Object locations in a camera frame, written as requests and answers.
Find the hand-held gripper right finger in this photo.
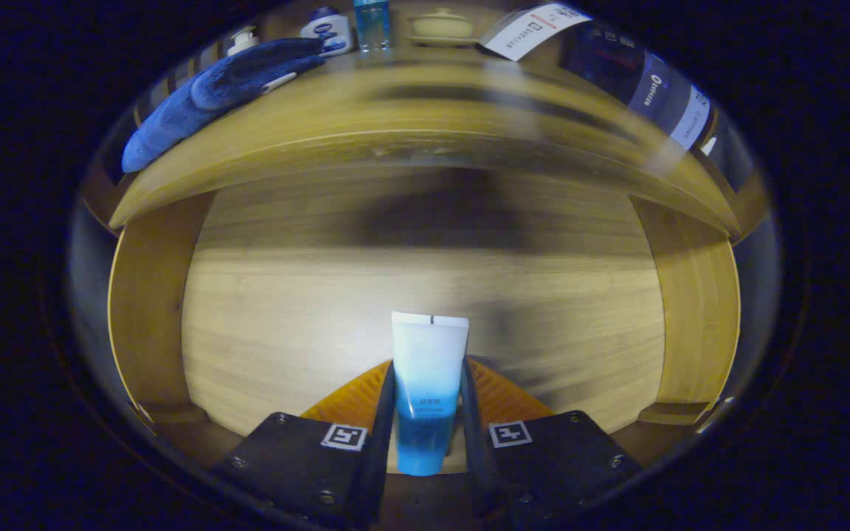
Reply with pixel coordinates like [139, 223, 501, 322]
[459, 356, 644, 531]

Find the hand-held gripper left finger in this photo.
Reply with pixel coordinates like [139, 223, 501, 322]
[210, 360, 396, 530]

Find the white and blue tube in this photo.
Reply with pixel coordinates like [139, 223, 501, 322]
[391, 311, 470, 477]

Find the wooden countertop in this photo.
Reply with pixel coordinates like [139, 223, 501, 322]
[108, 48, 743, 237]

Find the blue rolled towel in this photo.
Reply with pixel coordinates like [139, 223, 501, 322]
[121, 37, 326, 174]

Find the grey book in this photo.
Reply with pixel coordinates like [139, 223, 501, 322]
[628, 52, 713, 152]

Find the dark blue book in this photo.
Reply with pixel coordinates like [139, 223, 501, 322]
[559, 22, 651, 108]

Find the white bottle with blue cap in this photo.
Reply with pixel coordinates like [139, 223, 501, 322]
[300, 6, 354, 58]

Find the clear blue bottle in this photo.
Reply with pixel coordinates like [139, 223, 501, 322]
[353, 0, 392, 52]

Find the white book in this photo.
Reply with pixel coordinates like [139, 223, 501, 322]
[478, 2, 592, 62]

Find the beige lidded bowl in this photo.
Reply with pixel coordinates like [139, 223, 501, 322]
[404, 7, 479, 48]

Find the white pump bottle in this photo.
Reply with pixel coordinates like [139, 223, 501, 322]
[227, 26, 260, 57]

